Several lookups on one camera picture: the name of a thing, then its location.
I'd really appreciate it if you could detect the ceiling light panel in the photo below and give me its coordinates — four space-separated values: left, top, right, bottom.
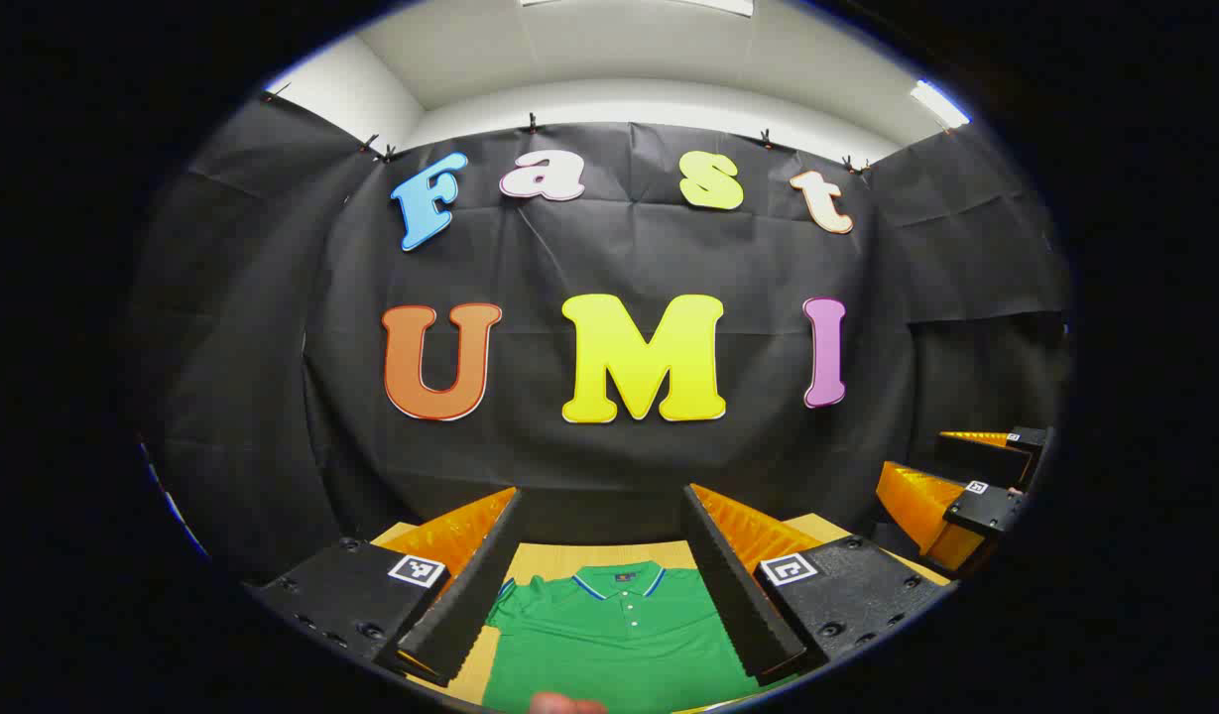
520 0 755 17
910 78 971 131

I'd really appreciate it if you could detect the green T-shirt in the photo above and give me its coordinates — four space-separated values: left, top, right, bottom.
482 560 769 714

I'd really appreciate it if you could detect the black backdrop cloth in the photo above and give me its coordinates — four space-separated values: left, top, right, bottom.
123 94 1076 586

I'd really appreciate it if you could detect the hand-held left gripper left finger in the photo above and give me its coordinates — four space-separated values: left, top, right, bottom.
244 486 529 687

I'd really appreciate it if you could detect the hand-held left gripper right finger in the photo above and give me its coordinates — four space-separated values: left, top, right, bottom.
680 483 959 687

